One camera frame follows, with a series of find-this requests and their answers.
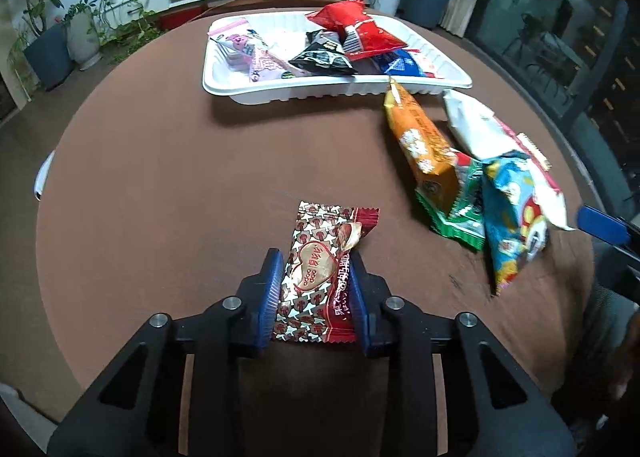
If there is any red snack packet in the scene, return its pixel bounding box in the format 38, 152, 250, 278
305, 0, 408, 61

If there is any panda print snack packet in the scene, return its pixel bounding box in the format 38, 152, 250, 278
482, 152, 551, 298

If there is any white rounded object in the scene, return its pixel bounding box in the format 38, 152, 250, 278
32, 150, 56, 200

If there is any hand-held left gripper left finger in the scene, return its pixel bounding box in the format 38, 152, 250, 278
47, 247, 286, 457

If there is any black balcony chair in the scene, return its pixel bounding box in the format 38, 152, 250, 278
502, 12, 566, 73

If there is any black and white snack packet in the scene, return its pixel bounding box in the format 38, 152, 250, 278
288, 30, 358, 76

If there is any small plant in ribbed pot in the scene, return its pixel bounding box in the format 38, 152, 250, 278
62, 0, 103, 70

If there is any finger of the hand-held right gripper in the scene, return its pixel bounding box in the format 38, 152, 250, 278
575, 204, 640, 263

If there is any white plastic tray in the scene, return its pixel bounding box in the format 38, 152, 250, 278
202, 10, 473, 105

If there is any orange snack packet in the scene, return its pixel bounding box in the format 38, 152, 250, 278
383, 77, 461, 220

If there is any red storage box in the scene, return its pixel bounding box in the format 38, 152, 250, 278
160, 7, 206, 30

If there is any tall plant in grey-blue pot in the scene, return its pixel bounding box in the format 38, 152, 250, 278
7, 0, 76, 90

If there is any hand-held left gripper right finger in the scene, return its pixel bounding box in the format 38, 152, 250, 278
347, 252, 578, 457

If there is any heart print snack packet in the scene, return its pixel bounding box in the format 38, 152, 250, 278
270, 201, 380, 344

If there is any blue snack packet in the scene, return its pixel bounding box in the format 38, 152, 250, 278
372, 48, 441, 80

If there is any green snack packet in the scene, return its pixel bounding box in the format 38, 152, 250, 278
415, 154, 488, 252

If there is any pink snack packet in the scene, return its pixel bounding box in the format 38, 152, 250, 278
209, 17, 296, 83

